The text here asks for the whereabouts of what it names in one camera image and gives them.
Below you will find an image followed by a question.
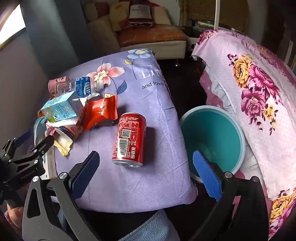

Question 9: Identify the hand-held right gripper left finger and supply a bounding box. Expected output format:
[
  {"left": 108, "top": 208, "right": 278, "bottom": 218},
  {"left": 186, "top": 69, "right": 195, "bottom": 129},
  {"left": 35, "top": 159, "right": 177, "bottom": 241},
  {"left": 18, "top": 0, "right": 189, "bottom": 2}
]
[{"left": 22, "top": 151, "right": 102, "bottom": 241}]

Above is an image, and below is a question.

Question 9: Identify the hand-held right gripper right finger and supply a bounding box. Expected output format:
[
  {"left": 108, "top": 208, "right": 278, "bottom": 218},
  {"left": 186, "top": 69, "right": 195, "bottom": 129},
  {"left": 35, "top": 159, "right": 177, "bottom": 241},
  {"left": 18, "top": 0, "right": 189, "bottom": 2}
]
[{"left": 184, "top": 151, "right": 270, "bottom": 241}]

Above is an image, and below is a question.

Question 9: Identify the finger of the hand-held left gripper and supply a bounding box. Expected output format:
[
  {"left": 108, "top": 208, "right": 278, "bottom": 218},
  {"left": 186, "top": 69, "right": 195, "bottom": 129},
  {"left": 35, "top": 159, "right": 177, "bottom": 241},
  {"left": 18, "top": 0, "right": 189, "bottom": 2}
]
[
  {"left": 26, "top": 134, "right": 55, "bottom": 160},
  {"left": 13, "top": 129, "right": 31, "bottom": 148}
]

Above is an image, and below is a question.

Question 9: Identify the blue foil packet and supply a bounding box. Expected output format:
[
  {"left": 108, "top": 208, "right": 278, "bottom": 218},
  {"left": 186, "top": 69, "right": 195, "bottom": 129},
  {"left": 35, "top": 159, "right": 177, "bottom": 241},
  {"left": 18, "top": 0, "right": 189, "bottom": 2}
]
[{"left": 33, "top": 116, "right": 50, "bottom": 145}]

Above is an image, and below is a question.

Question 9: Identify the white printed paper cup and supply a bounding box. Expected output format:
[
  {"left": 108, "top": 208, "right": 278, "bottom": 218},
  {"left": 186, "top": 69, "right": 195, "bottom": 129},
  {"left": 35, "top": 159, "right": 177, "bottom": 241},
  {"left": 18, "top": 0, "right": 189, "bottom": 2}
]
[{"left": 54, "top": 120, "right": 84, "bottom": 142}]

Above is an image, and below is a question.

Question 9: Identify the teal plastic bucket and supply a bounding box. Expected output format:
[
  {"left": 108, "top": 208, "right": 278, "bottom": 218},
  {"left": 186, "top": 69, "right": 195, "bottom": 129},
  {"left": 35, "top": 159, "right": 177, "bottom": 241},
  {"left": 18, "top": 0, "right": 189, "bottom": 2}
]
[{"left": 179, "top": 105, "right": 245, "bottom": 184}]

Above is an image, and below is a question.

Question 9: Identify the red soda can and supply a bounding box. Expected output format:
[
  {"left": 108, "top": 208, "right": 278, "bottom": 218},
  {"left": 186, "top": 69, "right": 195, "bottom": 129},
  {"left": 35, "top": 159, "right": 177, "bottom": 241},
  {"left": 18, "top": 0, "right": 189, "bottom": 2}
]
[{"left": 111, "top": 112, "right": 147, "bottom": 168}]

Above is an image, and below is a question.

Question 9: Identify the pink paper cup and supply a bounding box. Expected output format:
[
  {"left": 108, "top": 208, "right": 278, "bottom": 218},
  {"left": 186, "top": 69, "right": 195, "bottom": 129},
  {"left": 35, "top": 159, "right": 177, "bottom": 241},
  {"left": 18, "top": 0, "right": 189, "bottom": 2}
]
[{"left": 48, "top": 75, "right": 71, "bottom": 95}]

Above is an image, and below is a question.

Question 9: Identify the person's left hand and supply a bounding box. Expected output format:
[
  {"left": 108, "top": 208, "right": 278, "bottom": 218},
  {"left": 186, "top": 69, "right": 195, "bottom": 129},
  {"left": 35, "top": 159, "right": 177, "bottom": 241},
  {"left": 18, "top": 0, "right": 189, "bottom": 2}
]
[{"left": 6, "top": 205, "right": 26, "bottom": 230}]

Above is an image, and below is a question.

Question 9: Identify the white flat carton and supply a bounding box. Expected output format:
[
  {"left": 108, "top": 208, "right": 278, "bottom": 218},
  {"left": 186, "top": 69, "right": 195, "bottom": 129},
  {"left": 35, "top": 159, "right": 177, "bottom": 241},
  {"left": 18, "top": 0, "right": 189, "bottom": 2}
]
[{"left": 40, "top": 145, "right": 58, "bottom": 180}]

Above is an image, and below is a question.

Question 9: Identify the yellow stained tissue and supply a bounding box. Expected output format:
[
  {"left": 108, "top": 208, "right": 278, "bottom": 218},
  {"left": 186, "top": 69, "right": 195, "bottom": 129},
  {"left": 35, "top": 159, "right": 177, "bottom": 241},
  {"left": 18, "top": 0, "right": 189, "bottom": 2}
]
[{"left": 54, "top": 133, "right": 75, "bottom": 157}]

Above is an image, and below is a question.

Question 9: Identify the teal white milk carton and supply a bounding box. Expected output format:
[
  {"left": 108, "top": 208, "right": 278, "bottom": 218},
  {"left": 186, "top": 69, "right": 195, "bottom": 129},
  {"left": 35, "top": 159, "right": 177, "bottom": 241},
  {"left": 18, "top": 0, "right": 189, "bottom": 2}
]
[{"left": 41, "top": 91, "right": 85, "bottom": 123}]

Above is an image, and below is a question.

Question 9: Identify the red snack packet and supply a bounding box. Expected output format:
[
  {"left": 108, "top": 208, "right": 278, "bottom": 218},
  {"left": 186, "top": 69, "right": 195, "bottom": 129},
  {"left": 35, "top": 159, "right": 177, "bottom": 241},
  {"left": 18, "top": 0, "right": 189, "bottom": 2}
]
[{"left": 81, "top": 94, "right": 118, "bottom": 131}]

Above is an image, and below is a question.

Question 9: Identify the clear bottle with blue label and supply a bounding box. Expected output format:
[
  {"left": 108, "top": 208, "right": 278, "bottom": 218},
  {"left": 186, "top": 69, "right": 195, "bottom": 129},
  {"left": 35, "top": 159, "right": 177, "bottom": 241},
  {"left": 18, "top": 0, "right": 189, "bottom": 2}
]
[{"left": 54, "top": 76, "right": 103, "bottom": 99}]

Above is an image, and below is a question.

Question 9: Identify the blue towel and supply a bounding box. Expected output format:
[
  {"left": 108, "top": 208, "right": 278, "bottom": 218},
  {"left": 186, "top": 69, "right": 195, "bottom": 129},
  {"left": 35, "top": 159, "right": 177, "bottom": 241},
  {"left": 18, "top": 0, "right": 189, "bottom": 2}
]
[{"left": 117, "top": 210, "right": 181, "bottom": 241}]

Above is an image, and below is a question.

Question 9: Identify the pink grey padded quilt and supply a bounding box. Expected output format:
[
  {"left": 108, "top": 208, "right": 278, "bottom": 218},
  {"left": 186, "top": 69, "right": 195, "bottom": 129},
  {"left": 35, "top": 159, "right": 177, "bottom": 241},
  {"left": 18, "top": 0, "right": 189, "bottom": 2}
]
[{"left": 199, "top": 58, "right": 233, "bottom": 110}]

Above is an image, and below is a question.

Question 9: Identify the purple floral tablecloth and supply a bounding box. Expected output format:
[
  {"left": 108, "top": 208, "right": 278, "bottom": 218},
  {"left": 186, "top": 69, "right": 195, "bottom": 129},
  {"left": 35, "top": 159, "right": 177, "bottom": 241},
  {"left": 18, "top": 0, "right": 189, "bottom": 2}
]
[{"left": 35, "top": 48, "right": 198, "bottom": 214}]

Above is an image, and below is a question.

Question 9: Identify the pink floral blanket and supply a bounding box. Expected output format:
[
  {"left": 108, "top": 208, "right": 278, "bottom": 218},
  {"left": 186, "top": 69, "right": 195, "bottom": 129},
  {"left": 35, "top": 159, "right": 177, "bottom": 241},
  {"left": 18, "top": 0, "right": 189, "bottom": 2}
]
[{"left": 191, "top": 30, "right": 296, "bottom": 239}]

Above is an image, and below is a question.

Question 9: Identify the grey curtain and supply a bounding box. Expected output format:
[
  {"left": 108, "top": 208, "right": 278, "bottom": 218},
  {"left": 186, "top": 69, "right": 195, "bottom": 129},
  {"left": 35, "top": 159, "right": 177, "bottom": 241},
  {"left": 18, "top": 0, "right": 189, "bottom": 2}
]
[{"left": 21, "top": 0, "right": 93, "bottom": 78}]

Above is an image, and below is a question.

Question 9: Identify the window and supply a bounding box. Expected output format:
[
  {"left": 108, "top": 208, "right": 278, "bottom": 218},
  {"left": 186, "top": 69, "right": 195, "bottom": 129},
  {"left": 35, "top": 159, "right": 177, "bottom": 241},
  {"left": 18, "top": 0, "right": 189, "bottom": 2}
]
[{"left": 0, "top": 3, "right": 26, "bottom": 50}]

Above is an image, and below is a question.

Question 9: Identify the cream sofa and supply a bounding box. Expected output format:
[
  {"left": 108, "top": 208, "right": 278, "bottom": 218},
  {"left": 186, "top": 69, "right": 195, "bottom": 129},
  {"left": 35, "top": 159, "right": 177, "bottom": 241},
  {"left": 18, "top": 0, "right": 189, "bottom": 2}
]
[{"left": 83, "top": 0, "right": 187, "bottom": 59}]

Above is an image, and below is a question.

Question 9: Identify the orange seat cushion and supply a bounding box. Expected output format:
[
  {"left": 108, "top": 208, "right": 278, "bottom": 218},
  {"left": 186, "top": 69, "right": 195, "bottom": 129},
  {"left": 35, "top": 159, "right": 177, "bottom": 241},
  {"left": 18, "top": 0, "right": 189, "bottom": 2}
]
[{"left": 119, "top": 24, "right": 187, "bottom": 47}]

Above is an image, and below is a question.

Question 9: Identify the white pole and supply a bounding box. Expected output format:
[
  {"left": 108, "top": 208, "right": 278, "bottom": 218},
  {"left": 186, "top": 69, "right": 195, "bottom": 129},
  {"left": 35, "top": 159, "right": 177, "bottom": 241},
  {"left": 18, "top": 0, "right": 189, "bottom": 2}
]
[{"left": 214, "top": 0, "right": 220, "bottom": 30}]

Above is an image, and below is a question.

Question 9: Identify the brown liquor bottle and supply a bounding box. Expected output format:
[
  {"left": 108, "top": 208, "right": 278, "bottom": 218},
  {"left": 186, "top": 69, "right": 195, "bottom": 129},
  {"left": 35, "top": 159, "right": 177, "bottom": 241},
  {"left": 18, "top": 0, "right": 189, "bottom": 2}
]
[{"left": 127, "top": 0, "right": 156, "bottom": 29}]

